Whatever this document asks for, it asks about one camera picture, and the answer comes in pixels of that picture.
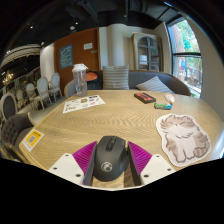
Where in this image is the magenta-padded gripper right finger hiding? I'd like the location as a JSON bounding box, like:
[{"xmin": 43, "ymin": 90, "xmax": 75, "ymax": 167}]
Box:
[{"xmin": 127, "ymin": 141, "xmax": 176, "ymax": 187}]

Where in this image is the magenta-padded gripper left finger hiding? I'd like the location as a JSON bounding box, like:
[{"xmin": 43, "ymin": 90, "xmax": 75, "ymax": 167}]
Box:
[{"xmin": 48, "ymin": 140, "xmax": 99, "ymax": 186}]

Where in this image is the black computer mouse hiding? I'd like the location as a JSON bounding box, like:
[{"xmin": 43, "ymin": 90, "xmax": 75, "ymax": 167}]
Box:
[{"xmin": 92, "ymin": 135, "xmax": 130, "ymax": 183}]

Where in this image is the cat-shaped mouse pad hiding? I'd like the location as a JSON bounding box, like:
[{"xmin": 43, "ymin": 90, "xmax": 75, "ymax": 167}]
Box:
[{"xmin": 155, "ymin": 113, "xmax": 212, "ymax": 168}]

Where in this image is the printed paper sheet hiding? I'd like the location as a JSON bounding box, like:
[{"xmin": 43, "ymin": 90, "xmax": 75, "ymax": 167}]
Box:
[{"xmin": 62, "ymin": 94, "xmax": 106, "ymax": 115}]

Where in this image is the yellow square sticker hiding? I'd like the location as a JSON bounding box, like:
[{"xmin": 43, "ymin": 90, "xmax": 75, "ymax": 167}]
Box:
[{"xmin": 20, "ymin": 128, "xmax": 45, "ymax": 153}]

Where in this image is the green small pack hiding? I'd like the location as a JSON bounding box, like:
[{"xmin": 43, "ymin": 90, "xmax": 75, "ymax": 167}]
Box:
[{"xmin": 153, "ymin": 102, "xmax": 173, "ymax": 111}]

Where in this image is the black and red box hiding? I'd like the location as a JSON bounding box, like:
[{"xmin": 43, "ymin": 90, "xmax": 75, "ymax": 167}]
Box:
[{"xmin": 133, "ymin": 92, "xmax": 157, "ymax": 104}]

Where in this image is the small white plastic packet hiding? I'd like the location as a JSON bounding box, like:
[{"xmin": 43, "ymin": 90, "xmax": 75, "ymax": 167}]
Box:
[{"xmin": 163, "ymin": 92, "xmax": 176, "ymax": 105}]

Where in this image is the grey striped cushion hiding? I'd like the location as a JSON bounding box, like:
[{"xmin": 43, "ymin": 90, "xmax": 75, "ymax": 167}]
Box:
[{"xmin": 135, "ymin": 75, "xmax": 174, "ymax": 94}]

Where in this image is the clear bottle with white lid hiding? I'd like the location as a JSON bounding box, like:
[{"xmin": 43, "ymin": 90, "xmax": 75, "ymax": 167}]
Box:
[{"xmin": 72, "ymin": 63, "xmax": 89, "ymax": 98}]

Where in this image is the grey tufted armchair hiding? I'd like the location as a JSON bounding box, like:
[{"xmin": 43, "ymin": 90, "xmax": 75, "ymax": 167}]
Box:
[{"xmin": 0, "ymin": 113, "xmax": 34, "ymax": 151}]

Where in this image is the orange and black bag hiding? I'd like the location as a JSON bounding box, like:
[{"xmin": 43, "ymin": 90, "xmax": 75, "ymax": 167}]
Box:
[{"xmin": 85, "ymin": 71, "xmax": 103, "ymax": 91}]

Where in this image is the group of white chairs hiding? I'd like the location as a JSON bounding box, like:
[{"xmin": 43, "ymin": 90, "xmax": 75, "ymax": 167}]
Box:
[{"xmin": 0, "ymin": 72, "xmax": 64, "ymax": 121}]

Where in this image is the grey curved sofa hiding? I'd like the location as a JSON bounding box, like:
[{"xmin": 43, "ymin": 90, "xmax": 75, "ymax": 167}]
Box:
[{"xmin": 63, "ymin": 69, "xmax": 192, "ymax": 99}]

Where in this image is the square striped cushion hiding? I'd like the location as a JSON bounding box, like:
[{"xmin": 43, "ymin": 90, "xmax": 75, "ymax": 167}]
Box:
[{"xmin": 101, "ymin": 64, "xmax": 130, "ymax": 90}]

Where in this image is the wooden arched glass cabinet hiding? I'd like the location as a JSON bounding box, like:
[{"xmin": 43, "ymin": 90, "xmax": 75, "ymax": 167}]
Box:
[{"xmin": 130, "ymin": 32, "xmax": 162, "ymax": 73}]

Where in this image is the chandelier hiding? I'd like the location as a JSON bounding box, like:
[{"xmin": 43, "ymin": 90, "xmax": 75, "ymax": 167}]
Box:
[{"xmin": 2, "ymin": 70, "xmax": 15, "ymax": 86}]

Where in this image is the black-framed window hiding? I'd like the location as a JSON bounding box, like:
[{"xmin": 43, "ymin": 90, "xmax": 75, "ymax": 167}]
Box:
[{"xmin": 166, "ymin": 19, "xmax": 204, "ymax": 99}]

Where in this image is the blue wall poster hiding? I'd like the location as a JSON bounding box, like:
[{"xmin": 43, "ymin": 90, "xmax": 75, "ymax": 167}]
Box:
[{"xmin": 59, "ymin": 44, "xmax": 74, "ymax": 70}]

